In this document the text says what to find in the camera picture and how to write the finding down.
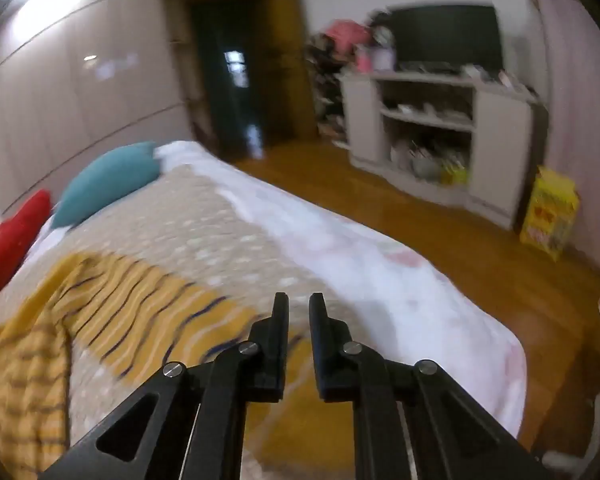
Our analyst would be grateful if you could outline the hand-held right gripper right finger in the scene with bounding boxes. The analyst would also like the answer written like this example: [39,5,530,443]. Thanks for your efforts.
[308,292,551,480]

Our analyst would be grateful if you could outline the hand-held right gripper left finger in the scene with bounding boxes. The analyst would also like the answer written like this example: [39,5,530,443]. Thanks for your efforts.
[39,292,290,480]

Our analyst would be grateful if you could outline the yellow striped small garment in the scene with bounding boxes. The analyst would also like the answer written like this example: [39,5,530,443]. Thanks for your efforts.
[0,252,306,466]

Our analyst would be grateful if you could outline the white bed sheet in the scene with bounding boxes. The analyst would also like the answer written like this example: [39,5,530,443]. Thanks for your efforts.
[152,140,526,436]

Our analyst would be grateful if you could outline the beige dotted blanket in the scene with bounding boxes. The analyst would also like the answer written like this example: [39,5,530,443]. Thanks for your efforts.
[0,162,381,480]

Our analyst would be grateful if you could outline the teal pillow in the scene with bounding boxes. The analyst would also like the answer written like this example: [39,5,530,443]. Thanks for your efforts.
[52,141,162,229]

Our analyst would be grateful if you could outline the grey television cabinet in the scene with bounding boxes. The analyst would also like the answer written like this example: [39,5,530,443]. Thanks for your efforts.
[340,67,548,231]

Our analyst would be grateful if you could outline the yellow cardboard box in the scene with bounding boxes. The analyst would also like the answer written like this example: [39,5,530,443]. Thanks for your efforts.
[519,166,580,261]

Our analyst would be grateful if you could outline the red pillow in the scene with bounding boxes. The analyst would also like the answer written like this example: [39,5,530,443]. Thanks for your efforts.
[0,189,52,326]

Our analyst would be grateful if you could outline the pink bag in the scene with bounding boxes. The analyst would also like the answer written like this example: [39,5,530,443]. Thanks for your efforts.
[325,19,371,52]

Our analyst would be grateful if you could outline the beige glossy wardrobe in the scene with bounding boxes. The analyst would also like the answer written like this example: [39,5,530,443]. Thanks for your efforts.
[0,0,196,211]

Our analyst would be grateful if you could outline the black television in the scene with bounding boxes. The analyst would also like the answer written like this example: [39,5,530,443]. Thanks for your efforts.
[387,4,503,71]

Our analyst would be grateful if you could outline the wooden door frame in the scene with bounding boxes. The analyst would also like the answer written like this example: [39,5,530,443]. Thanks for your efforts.
[162,0,321,161]

